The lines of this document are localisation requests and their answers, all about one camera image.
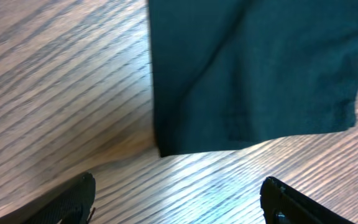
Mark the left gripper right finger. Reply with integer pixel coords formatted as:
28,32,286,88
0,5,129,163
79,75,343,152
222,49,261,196
260,177,354,224

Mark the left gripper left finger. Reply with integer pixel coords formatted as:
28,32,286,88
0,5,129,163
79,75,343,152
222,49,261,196
0,172,96,224

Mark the dark green t-shirt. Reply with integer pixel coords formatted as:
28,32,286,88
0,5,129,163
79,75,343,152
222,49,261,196
149,0,358,157

